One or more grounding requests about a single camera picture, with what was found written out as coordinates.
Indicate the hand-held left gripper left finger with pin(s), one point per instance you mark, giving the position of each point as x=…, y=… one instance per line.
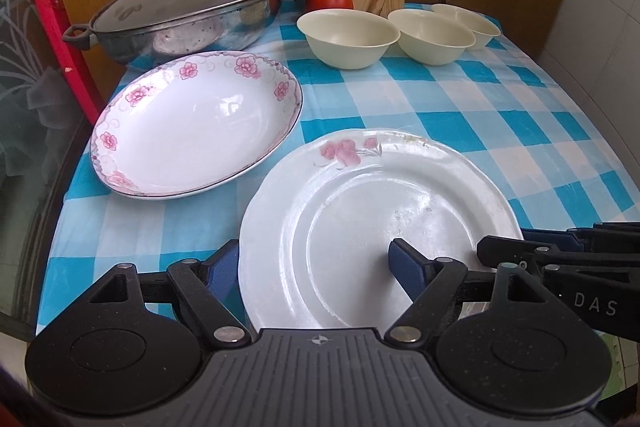
x=222, y=269

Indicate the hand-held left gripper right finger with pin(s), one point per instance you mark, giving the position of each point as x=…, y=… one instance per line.
x=406, y=267

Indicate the blue checkered tablecloth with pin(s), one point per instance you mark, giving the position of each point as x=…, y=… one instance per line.
x=450, y=107

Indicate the red board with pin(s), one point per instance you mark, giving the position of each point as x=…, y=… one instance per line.
x=60, y=37

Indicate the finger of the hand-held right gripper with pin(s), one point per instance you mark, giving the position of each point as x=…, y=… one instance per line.
x=520, y=252
x=575, y=233

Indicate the deep white plate pink flowers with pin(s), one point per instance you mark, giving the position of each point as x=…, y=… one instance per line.
x=200, y=132

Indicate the white plate pink flower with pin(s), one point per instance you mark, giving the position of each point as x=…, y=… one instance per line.
x=350, y=207

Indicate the steel pot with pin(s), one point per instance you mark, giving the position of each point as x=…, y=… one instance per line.
x=150, y=44

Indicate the cream bowl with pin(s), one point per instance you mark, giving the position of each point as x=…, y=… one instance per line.
x=480, y=29
x=430, y=39
x=345, y=37

